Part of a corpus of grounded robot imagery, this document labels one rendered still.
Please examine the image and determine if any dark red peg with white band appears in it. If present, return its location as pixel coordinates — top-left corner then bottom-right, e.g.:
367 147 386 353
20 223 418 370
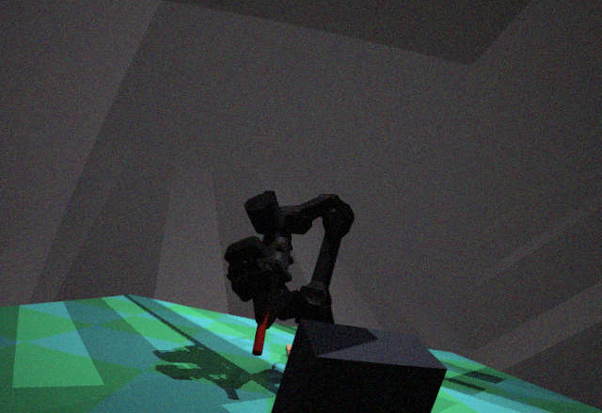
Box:
252 311 269 356

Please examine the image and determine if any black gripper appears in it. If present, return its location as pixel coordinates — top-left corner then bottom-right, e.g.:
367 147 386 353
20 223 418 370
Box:
224 236 309 329

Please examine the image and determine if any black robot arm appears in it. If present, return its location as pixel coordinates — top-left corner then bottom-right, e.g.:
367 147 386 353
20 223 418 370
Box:
227 191 355 324

